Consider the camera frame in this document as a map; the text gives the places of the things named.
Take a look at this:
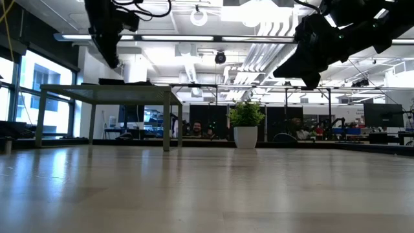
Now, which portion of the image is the green perforated metal shelf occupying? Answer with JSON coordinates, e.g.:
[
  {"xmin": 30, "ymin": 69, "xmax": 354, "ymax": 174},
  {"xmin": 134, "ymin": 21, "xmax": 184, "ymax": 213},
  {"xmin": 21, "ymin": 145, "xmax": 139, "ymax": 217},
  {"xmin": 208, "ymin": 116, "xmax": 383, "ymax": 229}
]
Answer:
[{"xmin": 34, "ymin": 83, "xmax": 184, "ymax": 152}]

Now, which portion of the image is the black computer monitor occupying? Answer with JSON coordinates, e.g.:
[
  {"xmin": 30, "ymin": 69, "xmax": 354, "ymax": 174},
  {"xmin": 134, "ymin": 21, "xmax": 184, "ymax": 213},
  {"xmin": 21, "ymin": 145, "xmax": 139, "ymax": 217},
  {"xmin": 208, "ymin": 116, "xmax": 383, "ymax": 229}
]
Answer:
[
  {"xmin": 363, "ymin": 102, "xmax": 405, "ymax": 128},
  {"xmin": 117, "ymin": 104, "xmax": 146, "ymax": 124}
]

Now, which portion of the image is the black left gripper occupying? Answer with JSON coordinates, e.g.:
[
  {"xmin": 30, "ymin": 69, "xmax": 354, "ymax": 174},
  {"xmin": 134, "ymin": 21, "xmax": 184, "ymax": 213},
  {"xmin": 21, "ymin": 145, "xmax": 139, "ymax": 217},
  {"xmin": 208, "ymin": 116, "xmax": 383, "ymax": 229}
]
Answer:
[{"xmin": 84, "ymin": 0, "xmax": 125, "ymax": 69}]

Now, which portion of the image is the black background pipe frame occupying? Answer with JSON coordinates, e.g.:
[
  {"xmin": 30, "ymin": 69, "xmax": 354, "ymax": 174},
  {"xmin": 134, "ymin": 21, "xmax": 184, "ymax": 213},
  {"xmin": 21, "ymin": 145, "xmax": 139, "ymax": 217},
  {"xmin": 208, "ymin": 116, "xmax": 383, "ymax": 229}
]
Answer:
[{"xmin": 155, "ymin": 83, "xmax": 332, "ymax": 142}]

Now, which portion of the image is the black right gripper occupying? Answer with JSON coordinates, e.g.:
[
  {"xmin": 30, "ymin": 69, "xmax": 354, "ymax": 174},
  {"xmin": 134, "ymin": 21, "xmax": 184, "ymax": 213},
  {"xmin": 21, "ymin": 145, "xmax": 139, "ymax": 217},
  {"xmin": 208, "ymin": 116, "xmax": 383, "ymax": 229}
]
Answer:
[{"xmin": 273, "ymin": 14, "xmax": 350, "ymax": 90}]

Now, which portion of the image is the person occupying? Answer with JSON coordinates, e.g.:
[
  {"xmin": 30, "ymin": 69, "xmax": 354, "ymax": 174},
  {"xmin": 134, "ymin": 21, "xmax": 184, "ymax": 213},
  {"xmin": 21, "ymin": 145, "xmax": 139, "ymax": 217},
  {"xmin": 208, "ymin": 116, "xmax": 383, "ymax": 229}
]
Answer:
[
  {"xmin": 289, "ymin": 117, "xmax": 317, "ymax": 141},
  {"xmin": 190, "ymin": 120, "xmax": 208, "ymax": 138}
]

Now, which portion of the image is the green plant in white pot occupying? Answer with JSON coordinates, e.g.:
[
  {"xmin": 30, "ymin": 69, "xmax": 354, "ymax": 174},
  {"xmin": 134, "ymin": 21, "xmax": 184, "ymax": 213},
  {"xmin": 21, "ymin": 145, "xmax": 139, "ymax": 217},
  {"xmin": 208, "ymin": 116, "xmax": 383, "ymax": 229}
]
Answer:
[{"xmin": 227, "ymin": 98, "xmax": 267, "ymax": 150}]

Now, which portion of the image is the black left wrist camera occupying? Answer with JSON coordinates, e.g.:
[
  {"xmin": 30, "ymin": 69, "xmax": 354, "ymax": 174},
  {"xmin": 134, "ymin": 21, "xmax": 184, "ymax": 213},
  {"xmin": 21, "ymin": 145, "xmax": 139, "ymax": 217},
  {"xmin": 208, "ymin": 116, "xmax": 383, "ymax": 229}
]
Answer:
[{"xmin": 120, "ymin": 10, "xmax": 141, "ymax": 33}]

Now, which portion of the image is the black ceiling spotlight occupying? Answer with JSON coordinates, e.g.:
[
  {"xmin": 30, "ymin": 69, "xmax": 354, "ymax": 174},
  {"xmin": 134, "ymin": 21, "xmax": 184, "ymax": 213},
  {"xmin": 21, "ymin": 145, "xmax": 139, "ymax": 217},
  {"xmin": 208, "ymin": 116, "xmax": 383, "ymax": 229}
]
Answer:
[{"xmin": 214, "ymin": 50, "xmax": 227, "ymax": 65}]

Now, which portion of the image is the black chair back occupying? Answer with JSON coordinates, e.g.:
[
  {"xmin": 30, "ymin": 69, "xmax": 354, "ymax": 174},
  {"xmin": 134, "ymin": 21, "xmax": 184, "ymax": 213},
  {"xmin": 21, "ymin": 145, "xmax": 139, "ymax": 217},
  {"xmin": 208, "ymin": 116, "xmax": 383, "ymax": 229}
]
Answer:
[{"xmin": 273, "ymin": 133, "xmax": 299, "ymax": 143}]

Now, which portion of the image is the silver ceiling duct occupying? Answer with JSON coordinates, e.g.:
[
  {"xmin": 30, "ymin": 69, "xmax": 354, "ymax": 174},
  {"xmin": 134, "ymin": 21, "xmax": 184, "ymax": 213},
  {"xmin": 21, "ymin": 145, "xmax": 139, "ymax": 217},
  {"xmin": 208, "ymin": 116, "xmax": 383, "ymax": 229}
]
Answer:
[{"xmin": 241, "ymin": 19, "xmax": 301, "ymax": 74}]

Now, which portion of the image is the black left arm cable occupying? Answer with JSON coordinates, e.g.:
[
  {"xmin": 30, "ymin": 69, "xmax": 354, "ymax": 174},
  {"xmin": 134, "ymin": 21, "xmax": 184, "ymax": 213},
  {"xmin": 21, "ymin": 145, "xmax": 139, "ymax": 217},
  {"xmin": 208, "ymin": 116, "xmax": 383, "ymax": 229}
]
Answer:
[{"xmin": 111, "ymin": 0, "xmax": 173, "ymax": 19}]

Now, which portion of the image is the white ring ceiling light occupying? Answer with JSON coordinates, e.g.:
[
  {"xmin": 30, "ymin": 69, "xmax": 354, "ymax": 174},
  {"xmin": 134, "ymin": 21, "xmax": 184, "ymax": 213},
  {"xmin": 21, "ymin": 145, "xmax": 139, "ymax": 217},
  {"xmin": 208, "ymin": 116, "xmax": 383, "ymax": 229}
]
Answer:
[{"xmin": 190, "ymin": 6, "xmax": 209, "ymax": 27}]

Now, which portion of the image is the short grey post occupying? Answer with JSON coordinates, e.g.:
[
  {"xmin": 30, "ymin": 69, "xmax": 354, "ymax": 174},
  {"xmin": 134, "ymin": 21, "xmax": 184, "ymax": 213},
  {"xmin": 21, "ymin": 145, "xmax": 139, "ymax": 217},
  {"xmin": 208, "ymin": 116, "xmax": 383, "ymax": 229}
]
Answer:
[{"xmin": 3, "ymin": 136, "xmax": 14, "ymax": 155}]

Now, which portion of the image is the long ceiling light bar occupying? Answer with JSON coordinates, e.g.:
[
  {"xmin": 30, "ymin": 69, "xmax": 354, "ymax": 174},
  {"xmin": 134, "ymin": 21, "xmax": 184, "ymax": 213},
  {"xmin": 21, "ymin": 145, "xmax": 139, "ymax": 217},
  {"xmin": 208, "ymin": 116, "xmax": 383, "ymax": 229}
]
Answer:
[{"xmin": 53, "ymin": 32, "xmax": 414, "ymax": 45}]

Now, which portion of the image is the wavy-edged black plate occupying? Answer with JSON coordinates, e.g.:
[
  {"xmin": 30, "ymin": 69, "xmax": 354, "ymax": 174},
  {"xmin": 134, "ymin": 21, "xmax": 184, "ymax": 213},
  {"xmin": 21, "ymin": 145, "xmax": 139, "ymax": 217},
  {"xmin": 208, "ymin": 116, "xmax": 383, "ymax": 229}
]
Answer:
[{"xmin": 98, "ymin": 78, "xmax": 126, "ymax": 86}]

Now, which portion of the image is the yellow hanging cable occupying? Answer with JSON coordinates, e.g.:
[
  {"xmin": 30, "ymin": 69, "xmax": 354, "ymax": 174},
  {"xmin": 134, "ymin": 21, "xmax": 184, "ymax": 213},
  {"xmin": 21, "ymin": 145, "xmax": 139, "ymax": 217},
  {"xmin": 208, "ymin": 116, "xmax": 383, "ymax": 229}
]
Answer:
[{"xmin": 0, "ymin": 0, "xmax": 16, "ymax": 62}]

